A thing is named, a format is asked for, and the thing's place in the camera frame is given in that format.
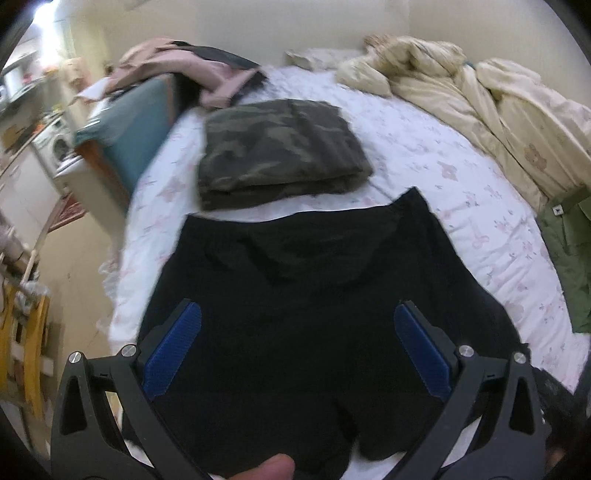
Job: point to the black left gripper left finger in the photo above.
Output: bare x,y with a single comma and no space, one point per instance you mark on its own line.
86,442

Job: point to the cream crumpled comforter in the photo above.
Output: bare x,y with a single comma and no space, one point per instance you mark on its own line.
539,138

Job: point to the folded camouflage pants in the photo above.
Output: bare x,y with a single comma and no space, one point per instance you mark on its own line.
262,152

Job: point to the person's left hand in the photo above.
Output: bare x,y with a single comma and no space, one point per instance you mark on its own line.
278,467

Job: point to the floral pillow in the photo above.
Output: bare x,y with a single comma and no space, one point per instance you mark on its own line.
321,59

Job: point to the white floral bed sheet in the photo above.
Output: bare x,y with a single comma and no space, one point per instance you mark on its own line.
491,227

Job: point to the pink garment pile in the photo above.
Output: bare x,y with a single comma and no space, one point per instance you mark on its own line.
222,77

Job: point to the black pants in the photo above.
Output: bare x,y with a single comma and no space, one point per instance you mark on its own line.
297,351

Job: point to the yellow wooden rack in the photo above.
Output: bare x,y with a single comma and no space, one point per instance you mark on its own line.
23,340

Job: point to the white washing machine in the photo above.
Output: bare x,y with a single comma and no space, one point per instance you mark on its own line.
53,144

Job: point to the olive green garment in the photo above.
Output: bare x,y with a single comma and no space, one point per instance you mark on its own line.
565,228

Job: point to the teal bed headboard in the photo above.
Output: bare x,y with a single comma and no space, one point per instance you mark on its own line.
120,141

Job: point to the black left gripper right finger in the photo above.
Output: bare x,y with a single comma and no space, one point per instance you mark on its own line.
509,442

